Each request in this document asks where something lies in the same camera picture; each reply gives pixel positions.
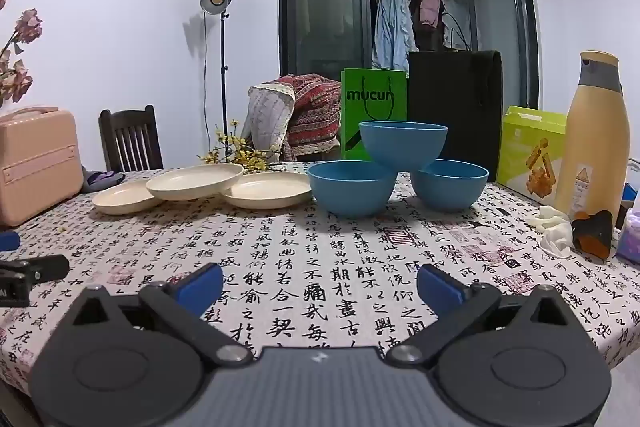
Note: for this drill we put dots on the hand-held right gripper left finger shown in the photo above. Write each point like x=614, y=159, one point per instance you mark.
x=202, y=287

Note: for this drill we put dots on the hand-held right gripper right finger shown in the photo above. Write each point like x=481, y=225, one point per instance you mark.
x=440, y=289

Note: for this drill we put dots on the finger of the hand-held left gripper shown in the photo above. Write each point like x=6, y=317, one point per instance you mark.
x=7, y=241
x=40, y=267

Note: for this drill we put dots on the blue bowl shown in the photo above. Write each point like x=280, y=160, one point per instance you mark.
x=402, y=147
x=450, y=189
x=350, y=194

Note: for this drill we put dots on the cream plate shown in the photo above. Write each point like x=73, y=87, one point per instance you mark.
x=267, y=191
x=195, y=181
x=120, y=199

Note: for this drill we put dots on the pink suitcase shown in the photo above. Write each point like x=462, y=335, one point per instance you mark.
x=35, y=167

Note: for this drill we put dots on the calligraphy print tablecloth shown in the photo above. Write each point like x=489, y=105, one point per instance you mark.
x=300, y=247

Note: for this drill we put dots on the grey and purple cloth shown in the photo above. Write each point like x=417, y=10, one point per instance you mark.
x=102, y=181

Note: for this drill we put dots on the white glove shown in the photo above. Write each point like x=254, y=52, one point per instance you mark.
x=557, y=232

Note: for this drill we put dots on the yellow flower branch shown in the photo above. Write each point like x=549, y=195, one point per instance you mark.
x=255, y=154

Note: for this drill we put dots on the dark wooden chair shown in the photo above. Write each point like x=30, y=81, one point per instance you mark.
x=130, y=142

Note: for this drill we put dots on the orange and black pouch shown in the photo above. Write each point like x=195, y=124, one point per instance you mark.
x=592, y=234

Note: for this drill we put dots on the green snack box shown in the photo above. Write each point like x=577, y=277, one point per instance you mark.
x=520, y=142

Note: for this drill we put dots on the green paper bag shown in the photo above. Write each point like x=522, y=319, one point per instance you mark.
x=355, y=127

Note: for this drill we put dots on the black paper bag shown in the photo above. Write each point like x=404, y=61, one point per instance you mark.
x=460, y=97

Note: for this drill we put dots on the purple tissue pack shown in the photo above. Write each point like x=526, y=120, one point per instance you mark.
x=631, y=232

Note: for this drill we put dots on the red patterned blanket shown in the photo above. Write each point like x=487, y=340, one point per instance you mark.
x=315, y=107

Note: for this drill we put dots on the dried pink flowers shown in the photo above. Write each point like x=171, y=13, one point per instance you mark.
x=27, y=24

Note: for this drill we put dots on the beige bottle with grey cap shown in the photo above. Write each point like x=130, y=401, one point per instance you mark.
x=595, y=132

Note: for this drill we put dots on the hanging blue shirt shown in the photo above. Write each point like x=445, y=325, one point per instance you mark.
x=392, y=22

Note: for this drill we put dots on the hanging white garment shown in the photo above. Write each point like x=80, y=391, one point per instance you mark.
x=457, y=7

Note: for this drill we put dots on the hanging pink garment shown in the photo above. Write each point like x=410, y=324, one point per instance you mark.
x=429, y=4

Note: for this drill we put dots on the black framed glass door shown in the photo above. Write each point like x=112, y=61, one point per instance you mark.
x=325, y=7

